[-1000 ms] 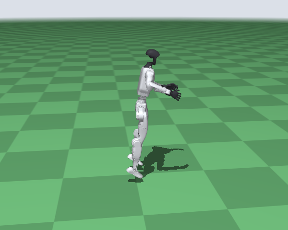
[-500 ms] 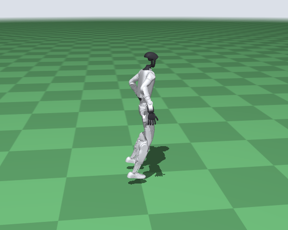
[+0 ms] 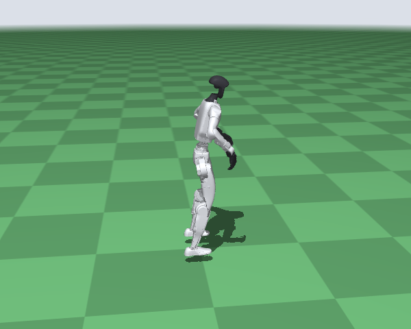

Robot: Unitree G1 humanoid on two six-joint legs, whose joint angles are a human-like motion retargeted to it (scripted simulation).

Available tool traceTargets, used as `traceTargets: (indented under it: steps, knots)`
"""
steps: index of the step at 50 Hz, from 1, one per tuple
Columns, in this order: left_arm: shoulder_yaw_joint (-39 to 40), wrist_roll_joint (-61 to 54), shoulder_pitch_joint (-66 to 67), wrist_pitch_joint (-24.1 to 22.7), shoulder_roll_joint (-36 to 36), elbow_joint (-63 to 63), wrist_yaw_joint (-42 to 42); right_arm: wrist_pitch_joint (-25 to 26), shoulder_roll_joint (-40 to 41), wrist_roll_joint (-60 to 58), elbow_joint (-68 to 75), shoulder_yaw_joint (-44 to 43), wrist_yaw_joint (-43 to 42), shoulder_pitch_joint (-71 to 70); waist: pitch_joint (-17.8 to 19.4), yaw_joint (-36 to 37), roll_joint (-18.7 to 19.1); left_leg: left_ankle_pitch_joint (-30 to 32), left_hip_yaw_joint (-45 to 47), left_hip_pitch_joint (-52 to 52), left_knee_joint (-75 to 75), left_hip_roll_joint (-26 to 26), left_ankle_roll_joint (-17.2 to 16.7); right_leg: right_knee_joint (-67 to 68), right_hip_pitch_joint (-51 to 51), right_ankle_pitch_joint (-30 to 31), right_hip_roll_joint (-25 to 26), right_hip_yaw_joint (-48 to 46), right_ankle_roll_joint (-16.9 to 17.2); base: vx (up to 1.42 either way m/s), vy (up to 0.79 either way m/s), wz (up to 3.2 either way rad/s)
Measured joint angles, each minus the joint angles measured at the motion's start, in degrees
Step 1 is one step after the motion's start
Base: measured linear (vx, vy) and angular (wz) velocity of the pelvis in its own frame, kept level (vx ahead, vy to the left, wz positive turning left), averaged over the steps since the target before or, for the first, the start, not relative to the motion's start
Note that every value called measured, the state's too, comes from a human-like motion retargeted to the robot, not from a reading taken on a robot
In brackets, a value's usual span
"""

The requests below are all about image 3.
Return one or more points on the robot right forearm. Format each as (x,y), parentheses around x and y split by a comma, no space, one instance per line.
(226,146)

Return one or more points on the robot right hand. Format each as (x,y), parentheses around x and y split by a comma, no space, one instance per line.
(232,159)

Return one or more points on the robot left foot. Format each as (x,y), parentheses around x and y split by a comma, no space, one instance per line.
(188,232)

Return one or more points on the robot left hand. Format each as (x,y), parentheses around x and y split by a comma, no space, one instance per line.
(225,136)

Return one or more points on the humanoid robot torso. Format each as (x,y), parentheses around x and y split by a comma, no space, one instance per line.
(201,128)

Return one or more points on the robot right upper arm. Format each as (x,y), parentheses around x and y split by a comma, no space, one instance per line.
(214,113)

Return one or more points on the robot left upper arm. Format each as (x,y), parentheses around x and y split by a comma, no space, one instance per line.
(196,112)

